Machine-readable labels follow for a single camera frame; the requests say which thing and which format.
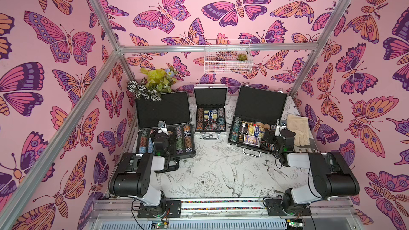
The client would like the black aluminium poker case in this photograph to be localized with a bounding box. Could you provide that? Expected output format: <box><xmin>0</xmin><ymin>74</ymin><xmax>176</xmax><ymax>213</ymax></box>
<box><xmin>228</xmin><ymin>86</ymin><xmax>288</xmax><ymax>154</ymax></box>

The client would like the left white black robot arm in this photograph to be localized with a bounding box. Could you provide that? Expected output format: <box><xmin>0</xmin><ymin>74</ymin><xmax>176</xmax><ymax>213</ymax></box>
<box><xmin>108</xmin><ymin>121</ymin><xmax>179</xmax><ymax>210</ymax></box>

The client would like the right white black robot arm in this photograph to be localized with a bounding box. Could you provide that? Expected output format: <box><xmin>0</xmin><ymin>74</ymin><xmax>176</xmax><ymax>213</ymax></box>
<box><xmin>273</xmin><ymin>115</ymin><xmax>360</xmax><ymax>211</ymax></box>

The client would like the large black poker case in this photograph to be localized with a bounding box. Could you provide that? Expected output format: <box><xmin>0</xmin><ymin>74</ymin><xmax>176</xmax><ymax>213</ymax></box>
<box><xmin>134</xmin><ymin>92</ymin><xmax>196</xmax><ymax>161</ymax></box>

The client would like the small silver poker case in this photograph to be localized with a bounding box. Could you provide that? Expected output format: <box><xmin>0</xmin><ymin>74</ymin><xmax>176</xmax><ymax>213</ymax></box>
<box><xmin>193</xmin><ymin>84</ymin><xmax>228</xmax><ymax>141</ymax></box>

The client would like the cream work glove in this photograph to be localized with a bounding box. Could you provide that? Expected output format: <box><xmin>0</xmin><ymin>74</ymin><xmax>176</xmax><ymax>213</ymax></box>
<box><xmin>287</xmin><ymin>114</ymin><xmax>311</xmax><ymax>147</ymax></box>

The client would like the striped leaf plant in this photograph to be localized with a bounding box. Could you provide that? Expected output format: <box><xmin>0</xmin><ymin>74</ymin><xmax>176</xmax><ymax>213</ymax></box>
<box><xmin>127</xmin><ymin>81</ymin><xmax>161</xmax><ymax>102</ymax></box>

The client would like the green artificial plant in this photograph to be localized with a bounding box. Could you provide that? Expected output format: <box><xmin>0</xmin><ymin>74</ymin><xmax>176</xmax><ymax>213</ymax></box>
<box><xmin>140</xmin><ymin>67</ymin><xmax>178</xmax><ymax>94</ymax></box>

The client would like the small green succulent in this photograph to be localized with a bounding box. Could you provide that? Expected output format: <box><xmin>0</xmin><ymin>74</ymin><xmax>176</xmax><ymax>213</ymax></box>
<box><xmin>236</xmin><ymin>53</ymin><xmax>248</xmax><ymax>61</ymax></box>

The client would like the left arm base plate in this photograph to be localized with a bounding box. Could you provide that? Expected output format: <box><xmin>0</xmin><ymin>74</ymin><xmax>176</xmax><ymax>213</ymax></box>
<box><xmin>137</xmin><ymin>200</ymin><xmax>182</xmax><ymax>219</ymax></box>

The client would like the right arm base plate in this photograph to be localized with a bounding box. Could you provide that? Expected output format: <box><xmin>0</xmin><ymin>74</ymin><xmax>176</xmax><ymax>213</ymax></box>
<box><xmin>262</xmin><ymin>197</ymin><xmax>312</xmax><ymax>216</ymax></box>

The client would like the aluminium front rail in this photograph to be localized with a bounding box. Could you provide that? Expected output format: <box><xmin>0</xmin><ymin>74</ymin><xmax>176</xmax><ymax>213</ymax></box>
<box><xmin>85</xmin><ymin>197</ymin><xmax>365</xmax><ymax>230</ymax></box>

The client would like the white wire basket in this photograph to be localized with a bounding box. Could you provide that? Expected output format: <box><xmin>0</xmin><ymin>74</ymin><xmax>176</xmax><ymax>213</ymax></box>
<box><xmin>203</xmin><ymin>43</ymin><xmax>253</xmax><ymax>75</ymax></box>

